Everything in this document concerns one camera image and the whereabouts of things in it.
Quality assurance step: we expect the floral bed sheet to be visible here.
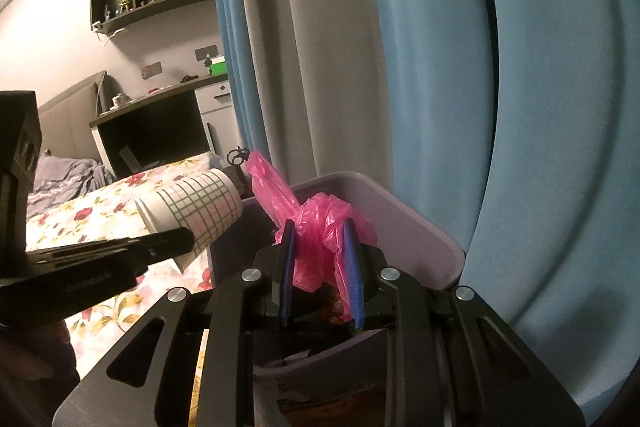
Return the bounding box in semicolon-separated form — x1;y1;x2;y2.
25;154;231;427

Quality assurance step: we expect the grey padded headboard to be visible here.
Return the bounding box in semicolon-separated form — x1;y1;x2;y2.
37;71;108;158

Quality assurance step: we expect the grey curtain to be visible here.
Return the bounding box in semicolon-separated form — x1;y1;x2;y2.
234;0;396;188

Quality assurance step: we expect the dark desk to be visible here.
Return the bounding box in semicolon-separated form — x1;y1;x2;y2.
89;77;231;180

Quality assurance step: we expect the purple plastic bin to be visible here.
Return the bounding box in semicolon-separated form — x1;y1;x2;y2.
207;171;466;427

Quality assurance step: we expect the grey blanket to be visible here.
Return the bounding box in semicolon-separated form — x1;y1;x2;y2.
27;154;116;218

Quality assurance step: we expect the wide blue curtain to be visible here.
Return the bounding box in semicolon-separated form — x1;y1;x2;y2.
355;0;640;413

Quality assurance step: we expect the white drawer cabinet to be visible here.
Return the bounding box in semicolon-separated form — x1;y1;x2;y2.
194;82;242;158

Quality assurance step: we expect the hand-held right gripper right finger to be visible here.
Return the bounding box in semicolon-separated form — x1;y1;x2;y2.
342;219;585;427

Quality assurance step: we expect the green grid paper cup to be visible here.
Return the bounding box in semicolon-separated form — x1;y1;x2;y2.
135;168;243;273

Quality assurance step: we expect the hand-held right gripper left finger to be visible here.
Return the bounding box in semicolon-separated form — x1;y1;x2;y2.
52;219;297;427

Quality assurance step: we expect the pink plastic bag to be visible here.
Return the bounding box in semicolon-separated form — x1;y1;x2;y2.
247;151;378;323

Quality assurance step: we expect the printed paper packet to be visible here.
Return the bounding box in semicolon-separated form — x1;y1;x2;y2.
275;374;396;427

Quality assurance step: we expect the narrow blue curtain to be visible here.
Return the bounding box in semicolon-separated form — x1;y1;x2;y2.
210;0;273;168

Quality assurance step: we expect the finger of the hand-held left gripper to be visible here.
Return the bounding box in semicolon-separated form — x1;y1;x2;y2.
25;227;195;269
0;257;151;325

